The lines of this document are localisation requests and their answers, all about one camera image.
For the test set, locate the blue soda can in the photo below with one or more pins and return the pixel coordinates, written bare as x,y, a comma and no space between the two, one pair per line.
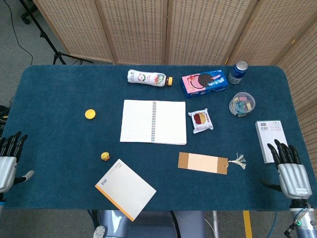
237,74

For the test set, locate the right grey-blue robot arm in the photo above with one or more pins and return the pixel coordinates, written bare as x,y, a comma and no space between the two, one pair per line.
307,220

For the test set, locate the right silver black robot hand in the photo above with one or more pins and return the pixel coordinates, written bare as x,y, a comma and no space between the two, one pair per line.
294,178

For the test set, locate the yellow plush chick toy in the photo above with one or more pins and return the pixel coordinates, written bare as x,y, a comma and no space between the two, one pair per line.
105,156

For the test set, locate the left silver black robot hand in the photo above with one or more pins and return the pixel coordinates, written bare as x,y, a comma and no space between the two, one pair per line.
7,168

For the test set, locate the black tripod stand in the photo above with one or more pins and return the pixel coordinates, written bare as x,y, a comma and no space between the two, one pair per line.
57,55

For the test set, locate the dark blue table mat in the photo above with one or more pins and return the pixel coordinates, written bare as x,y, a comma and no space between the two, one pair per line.
74,86

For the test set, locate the blue pink cookie box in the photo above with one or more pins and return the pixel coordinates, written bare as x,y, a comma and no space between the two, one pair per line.
205,84

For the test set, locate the brown paper bookmark with tassel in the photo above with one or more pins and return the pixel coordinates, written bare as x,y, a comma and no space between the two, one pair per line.
203,163

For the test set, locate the metal table leg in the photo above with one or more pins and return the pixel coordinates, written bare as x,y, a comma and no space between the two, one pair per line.
215,223

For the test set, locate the wooden rattan folding screen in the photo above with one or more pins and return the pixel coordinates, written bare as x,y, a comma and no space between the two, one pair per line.
138,29

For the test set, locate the closed notebook with orange spine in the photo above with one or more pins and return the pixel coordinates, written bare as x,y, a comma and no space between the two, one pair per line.
126,189

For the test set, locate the white snack cake packet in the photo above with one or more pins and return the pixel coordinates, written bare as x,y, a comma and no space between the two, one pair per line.
201,121

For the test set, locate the white cardboard box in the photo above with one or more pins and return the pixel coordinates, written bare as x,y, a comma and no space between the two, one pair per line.
268,134

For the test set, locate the white drink bottle yellow cap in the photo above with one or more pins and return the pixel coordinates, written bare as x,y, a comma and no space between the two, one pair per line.
146,78

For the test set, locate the grey-blue robot torso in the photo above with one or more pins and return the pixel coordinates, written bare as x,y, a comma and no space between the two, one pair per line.
148,225

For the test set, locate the clear tub of coloured clips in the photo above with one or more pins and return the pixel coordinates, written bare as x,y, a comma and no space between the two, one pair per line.
242,104

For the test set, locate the open spiral notebook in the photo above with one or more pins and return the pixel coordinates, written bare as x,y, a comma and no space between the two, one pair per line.
138,121

